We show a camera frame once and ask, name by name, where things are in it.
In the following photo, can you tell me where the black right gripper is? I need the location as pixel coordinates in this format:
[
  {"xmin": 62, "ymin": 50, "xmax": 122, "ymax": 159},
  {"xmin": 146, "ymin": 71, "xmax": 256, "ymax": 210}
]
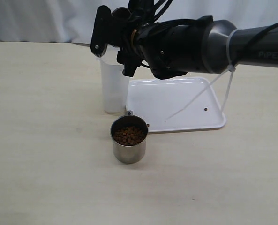
[{"xmin": 90, "ymin": 6, "xmax": 213, "ymax": 80}]

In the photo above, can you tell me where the steel cup with pellets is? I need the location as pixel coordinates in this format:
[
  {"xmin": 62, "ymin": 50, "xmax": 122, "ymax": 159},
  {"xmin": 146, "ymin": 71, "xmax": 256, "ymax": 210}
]
[{"xmin": 110, "ymin": 111, "xmax": 149, "ymax": 164}]

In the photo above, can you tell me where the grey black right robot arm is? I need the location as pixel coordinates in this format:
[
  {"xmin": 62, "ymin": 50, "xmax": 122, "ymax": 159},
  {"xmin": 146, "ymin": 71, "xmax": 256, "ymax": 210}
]
[{"xmin": 90, "ymin": 5, "xmax": 278, "ymax": 80}]

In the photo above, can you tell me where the translucent plastic tall container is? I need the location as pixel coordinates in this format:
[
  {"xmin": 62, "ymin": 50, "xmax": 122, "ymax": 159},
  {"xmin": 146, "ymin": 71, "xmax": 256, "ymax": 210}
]
[{"xmin": 99, "ymin": 45, "xmax": 129, "ymax": 114}]

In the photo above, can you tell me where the white curtain backdrop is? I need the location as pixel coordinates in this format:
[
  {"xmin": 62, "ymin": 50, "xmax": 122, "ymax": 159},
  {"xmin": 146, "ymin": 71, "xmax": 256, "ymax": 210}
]
[{"xmin": 0, "ymin": 0, "xmax": 278, "ymax": 44}]

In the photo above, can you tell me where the white plastic tray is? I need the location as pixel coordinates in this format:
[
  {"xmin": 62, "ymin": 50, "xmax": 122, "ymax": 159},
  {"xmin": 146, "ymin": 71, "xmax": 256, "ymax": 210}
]
[{"xmin": 126, "ymin": 77, "xmax": 226, "ymax": 133}]

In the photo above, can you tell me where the white zip tie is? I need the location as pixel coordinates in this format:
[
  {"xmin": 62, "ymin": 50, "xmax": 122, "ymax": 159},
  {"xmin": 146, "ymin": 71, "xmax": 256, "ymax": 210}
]
[{"xmin": 165, "ymin": 28, "xmax": 240, "ymax": 122}]

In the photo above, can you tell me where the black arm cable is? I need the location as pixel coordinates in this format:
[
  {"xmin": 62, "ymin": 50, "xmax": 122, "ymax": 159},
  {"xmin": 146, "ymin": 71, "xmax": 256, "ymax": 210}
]
[{"xmin": 232, "ymin": 20, "xmax": 278, "ymax": 64}]

